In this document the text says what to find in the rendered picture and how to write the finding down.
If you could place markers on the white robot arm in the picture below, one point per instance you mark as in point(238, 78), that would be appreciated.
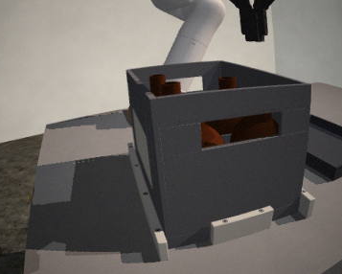
point(196, 32)

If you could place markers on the dark grey crate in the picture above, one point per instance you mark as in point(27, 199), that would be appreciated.
point(196, 186)

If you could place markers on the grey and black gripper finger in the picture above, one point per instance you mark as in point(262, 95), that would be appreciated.
point(259, 19)
point(245, 17)

